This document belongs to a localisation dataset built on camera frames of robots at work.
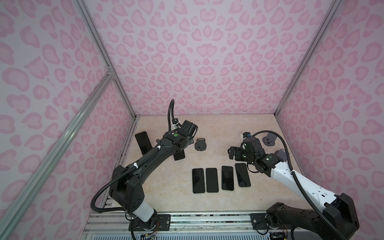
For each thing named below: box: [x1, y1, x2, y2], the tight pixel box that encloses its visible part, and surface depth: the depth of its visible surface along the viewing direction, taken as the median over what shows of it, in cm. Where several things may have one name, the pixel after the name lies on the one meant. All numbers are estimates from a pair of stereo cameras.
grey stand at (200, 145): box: [194, 138, 207, 151], surface depth 100 cm
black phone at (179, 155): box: [173, 149, 185, 161], surface depth 97 cm
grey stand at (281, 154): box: [274, 149, 288, 162], surface depth 95 cm
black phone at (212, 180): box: [206, 168, 219, 193], surface depth 88 cm
